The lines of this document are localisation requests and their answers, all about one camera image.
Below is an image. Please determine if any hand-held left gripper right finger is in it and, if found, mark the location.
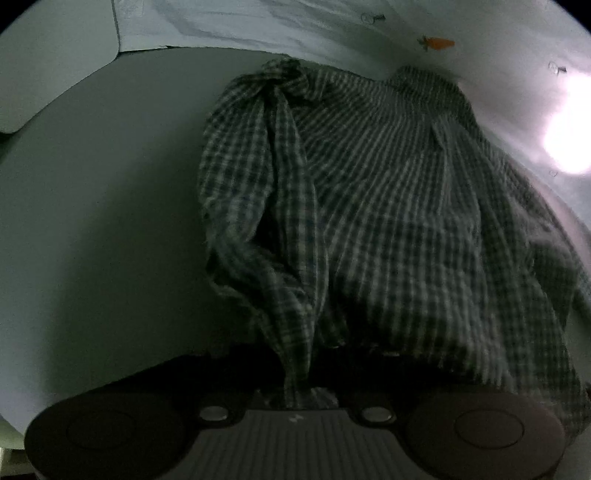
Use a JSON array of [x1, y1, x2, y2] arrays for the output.
[[314, 350, 462, 423]]

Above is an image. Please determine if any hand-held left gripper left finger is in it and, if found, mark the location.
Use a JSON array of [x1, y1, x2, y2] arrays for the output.
[[92, 353, 289, 424]]

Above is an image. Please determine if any green plaid shirt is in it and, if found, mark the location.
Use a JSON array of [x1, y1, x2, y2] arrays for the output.
[[198, 57, 591, 455]]

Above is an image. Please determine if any white printed bed sheet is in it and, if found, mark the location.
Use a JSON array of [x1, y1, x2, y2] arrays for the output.
[[113, 0, 591, 222]]

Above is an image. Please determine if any white board panel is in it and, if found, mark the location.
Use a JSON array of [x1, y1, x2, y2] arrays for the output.
[[0, 0, 122, 136]]

